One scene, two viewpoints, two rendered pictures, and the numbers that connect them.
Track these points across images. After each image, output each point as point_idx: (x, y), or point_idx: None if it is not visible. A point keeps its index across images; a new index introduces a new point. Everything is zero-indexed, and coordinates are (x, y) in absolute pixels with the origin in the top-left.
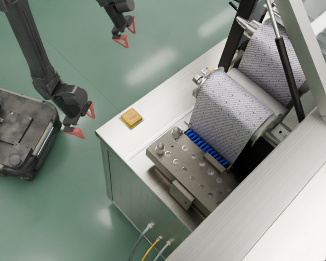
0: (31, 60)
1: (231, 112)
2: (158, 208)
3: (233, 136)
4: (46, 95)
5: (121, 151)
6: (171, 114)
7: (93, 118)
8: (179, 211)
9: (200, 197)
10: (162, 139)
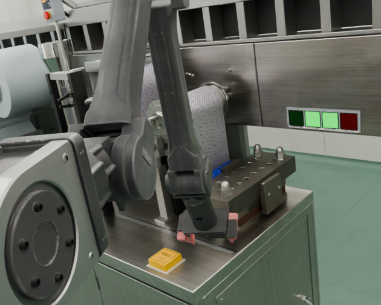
0: (190, 118)
1: (201, 102)
2: (280, 257)
3: (215, 124)
4: (209, 180)
5: (222, 259)
6: (154, 235)
7: (195, 240)
8: (284, 208)
9: (273, 167)
10: (211, 195)
